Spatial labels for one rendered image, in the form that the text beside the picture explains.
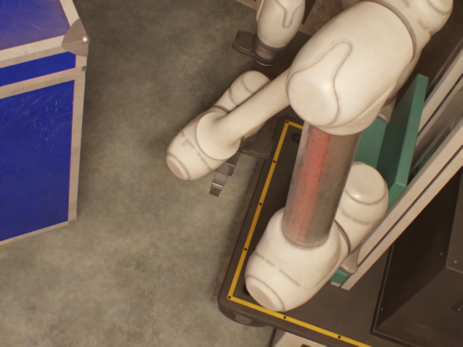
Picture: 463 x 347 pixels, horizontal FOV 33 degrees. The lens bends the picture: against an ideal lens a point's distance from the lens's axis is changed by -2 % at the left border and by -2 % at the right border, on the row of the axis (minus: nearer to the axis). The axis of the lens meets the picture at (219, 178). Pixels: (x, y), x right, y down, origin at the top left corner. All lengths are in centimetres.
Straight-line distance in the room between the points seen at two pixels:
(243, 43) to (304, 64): 89
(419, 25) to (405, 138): 68
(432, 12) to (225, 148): 57
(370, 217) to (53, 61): 76
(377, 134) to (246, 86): 57
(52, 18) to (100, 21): 139
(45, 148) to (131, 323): 76
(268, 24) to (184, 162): 46
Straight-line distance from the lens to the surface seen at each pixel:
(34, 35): 171
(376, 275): 243
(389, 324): 228
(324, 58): 117
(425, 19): 127
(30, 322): 254
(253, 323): 256
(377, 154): 213
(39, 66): 173
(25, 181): 214
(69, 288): 257
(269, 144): 188
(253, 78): 172
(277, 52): 200
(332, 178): 140
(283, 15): 189
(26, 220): 236
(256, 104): 154
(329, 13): 332
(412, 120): 195
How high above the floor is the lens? 241
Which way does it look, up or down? 60 degrees down
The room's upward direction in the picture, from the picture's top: 21 degrees clockwise
